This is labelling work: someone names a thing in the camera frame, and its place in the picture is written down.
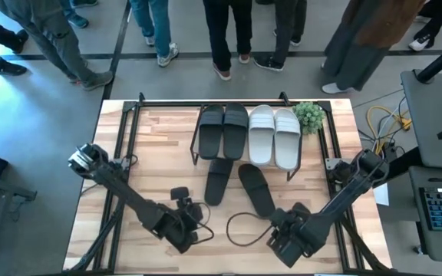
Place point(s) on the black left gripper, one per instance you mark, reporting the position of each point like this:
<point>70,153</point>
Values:
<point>189,216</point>

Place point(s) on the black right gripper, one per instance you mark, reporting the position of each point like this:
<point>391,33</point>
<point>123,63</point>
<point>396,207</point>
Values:
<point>288,222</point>

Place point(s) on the white rubber slide sandal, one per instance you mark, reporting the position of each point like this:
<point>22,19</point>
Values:
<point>287,145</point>
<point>261,142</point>

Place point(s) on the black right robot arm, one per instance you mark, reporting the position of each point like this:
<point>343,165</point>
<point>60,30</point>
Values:
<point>340,199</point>

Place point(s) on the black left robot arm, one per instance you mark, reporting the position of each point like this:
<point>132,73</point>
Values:
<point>129,195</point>

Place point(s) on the black-framed wooden shoe shelf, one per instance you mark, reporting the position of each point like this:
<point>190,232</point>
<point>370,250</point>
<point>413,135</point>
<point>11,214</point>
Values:
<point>193,153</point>

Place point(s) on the black rubber slide sandal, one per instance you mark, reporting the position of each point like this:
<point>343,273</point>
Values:
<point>210,134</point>
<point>218,184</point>
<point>255,188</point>
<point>235,134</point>

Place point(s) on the white paper sheet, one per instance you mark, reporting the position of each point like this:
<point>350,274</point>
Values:
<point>381,194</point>

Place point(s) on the green artificial succulent plant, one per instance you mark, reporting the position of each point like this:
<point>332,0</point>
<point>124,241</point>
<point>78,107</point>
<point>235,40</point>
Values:
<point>309,117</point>

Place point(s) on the black stand beam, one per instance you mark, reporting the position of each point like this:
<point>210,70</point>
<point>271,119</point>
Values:
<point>401,165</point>

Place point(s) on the grey keyboard tray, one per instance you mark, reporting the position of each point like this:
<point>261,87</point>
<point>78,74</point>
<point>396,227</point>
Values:
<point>439,245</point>

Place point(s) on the grey side table top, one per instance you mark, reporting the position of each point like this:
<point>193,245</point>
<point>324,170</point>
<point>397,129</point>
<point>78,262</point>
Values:
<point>432,126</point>

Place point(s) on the person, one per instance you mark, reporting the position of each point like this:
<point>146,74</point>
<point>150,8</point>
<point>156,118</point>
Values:
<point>359,46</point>
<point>432,23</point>
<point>48,30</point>
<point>159,27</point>
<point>78,21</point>
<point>221,30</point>
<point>284,30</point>
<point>20,40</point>

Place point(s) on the black round pole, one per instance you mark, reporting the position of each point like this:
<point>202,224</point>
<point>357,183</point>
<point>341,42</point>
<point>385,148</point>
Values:
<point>441,59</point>

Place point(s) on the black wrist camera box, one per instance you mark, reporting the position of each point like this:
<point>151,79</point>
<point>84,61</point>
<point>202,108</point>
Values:
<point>179,192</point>

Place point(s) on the silver mounting bracket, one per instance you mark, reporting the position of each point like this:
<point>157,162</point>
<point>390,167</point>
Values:
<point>333,163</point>

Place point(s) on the black aluminium extrusion table frame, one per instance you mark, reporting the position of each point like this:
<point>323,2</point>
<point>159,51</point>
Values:
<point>167,102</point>

